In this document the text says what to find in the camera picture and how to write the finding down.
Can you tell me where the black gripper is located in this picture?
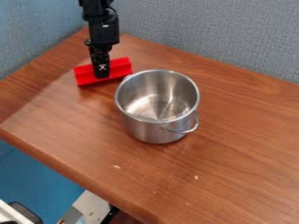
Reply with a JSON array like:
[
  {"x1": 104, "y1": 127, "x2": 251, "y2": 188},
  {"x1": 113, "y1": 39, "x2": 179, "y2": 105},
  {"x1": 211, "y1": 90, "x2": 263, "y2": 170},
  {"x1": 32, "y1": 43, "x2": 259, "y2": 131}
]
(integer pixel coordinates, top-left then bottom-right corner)
[{"x1": 83, "y1": 14, "x2": 119, "y2": 79}]

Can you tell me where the red rectangular block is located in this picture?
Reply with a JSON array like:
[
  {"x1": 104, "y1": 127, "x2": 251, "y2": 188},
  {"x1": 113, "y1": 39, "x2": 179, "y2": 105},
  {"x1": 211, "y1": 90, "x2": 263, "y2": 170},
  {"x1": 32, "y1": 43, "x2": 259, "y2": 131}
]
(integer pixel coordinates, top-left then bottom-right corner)
[{"x1": 73, "y1": 57, "x2": 133, "y2": 87}]

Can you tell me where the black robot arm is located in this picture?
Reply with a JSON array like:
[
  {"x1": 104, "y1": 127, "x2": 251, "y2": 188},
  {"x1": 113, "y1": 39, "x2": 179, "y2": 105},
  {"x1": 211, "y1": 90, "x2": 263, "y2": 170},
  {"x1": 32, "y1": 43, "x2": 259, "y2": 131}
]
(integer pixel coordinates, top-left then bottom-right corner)
[{"x1": 79, "y1": 0, "x2": 120, "y2": 79}]

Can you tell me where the stainless steel pot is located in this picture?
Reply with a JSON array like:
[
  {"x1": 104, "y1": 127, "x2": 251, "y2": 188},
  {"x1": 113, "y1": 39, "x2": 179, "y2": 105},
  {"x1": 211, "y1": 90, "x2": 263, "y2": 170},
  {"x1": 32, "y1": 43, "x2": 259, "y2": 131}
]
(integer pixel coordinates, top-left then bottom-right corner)
[{"x1": 115, "y1": 69, "x2": 201, "y2": 144}]

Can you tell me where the white table leg frame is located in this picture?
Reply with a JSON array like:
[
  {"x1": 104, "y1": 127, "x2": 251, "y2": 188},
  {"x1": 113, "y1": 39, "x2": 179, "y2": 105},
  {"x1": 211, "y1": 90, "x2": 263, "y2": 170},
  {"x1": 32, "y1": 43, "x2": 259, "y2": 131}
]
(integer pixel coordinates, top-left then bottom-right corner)
[{"x1": 56, "y1": 191, "x2": 109, "y2": 224}]

